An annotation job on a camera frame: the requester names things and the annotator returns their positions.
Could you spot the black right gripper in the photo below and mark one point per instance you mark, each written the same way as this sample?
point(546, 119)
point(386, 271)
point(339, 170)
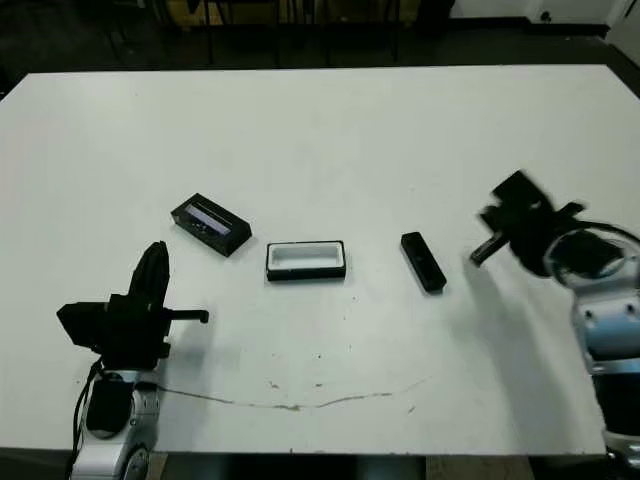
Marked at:
point(527, 240)

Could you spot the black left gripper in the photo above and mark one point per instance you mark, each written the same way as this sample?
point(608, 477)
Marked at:
point(135, 335)

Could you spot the black printed box lid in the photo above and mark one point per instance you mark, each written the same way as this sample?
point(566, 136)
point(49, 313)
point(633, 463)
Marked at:
point(212, 225)

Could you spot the slim black camera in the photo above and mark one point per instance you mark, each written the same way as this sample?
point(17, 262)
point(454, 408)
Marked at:
point(422, 262)

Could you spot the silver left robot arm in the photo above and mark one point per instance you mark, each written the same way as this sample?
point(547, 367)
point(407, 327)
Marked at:
point(107, 405)

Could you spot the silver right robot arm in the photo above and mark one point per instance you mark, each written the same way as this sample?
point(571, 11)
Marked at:
point(610, 320)

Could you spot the black box base white insert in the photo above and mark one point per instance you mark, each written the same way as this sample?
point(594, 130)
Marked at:
point(306, 274)

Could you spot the black chair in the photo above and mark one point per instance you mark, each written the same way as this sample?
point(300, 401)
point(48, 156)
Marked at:
point(210, 45)

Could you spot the black waste bin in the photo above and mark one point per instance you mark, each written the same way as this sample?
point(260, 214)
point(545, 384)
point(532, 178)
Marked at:
point(442, 7)

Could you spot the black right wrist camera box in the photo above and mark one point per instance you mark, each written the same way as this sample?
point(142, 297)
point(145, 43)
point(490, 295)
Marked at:
point(520, 192)

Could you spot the small black wall knob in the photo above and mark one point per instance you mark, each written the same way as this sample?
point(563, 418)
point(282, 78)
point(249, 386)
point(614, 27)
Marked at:
point(546, 15)

